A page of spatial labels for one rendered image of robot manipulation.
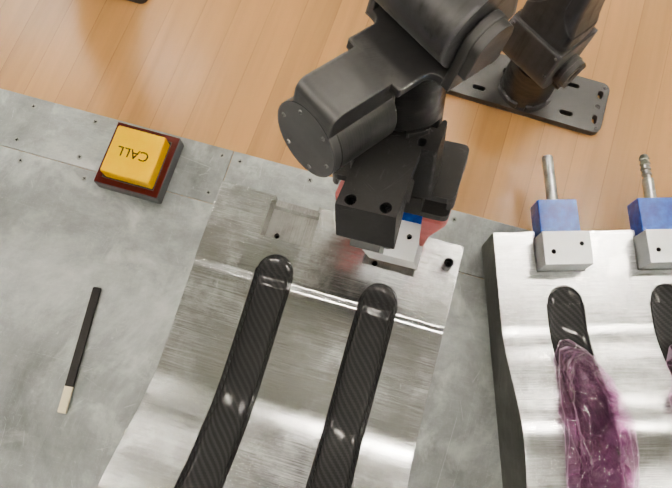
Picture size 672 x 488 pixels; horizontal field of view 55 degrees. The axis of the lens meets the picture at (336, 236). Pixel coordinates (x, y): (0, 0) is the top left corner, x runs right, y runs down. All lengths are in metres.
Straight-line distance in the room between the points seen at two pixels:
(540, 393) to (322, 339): 0.22
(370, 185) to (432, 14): 0.12
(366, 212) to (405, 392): 0.26
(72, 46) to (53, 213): 0.23
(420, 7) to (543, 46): 0.32
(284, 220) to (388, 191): 0.27
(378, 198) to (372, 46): 0.10
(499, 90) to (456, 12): 0.45
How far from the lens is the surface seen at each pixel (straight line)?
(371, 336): 0.64
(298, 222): 0.69
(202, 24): 0.90
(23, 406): 0.79
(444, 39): 0.40
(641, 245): 0.75
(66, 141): 0.86
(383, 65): 0.42
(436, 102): 0.47
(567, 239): 0.71
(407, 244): 0.59
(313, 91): 0.40
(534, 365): 0.68
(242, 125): 0.81
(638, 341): 0.73
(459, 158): 0.54
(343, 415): 0.64
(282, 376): 0.64
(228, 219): 0.67
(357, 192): 0.44
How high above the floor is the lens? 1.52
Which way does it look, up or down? 73 degrees down
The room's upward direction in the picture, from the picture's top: straight up
